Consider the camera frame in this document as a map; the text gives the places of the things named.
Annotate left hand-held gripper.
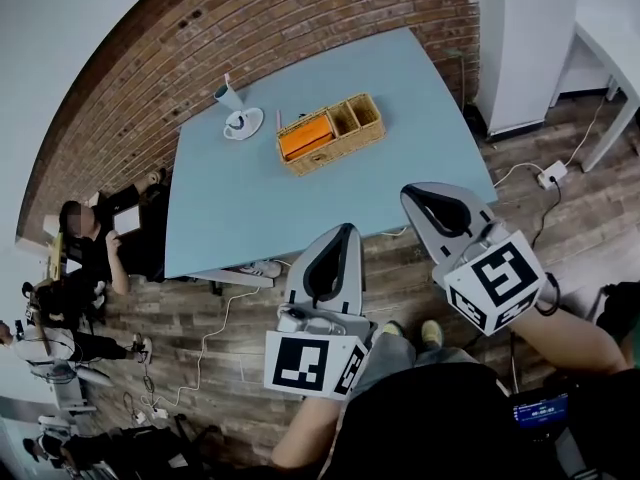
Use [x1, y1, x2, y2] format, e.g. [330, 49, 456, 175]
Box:
[263, 223, 378, 402]

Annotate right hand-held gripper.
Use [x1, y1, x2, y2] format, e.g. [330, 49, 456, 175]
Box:
[399, 181, 548, 338]

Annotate woven wicker holder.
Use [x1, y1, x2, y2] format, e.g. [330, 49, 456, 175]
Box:
[276, 92, 388, 178]

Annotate orange tissues pack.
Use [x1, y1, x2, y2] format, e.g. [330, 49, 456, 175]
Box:
[278, 116, 335, 162]

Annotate person's right forearm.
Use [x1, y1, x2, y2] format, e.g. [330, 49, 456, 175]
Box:
[509, 300, 630, 380]

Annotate person's left forearm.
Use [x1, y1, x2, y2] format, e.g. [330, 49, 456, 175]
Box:
[271, 395, 351, 472]

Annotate white sneaker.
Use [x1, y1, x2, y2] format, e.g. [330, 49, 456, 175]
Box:
[238, 260, 283, 280]

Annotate person's grey trousers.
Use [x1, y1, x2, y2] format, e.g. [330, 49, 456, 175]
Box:
[360, 331, 482, 372]

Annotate person's right shoe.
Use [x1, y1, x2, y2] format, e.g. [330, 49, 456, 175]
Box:
[421, 319, 445, 345]

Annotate white power strip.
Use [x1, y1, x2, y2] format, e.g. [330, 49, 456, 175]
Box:
[537, 161, 569, 190]

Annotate person's black shirt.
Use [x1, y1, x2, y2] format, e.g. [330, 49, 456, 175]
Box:
[332, 361, 524, 480]

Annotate black bag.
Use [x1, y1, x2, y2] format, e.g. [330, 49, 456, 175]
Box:
[596, 281, 640, 342]

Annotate white tablet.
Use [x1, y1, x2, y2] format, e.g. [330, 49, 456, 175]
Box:
[113, 204, 143, 236]

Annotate black device with blue screen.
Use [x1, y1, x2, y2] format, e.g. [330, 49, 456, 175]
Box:
[510, 391, 572, 432]

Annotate white desk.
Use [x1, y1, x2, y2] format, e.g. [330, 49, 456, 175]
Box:
[549, 17, 640, 174]

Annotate white floor fan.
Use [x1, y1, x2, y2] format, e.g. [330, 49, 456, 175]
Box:
[29, 360, 115, 415]

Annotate black power cable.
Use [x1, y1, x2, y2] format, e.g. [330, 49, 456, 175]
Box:
[529, 177, 564, 250]

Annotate long white floor cable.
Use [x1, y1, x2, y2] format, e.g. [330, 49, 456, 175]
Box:
[141, 256, 294, 420]

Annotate white power cable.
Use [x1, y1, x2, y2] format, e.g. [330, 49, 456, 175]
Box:
[493, 95, 607, 189]

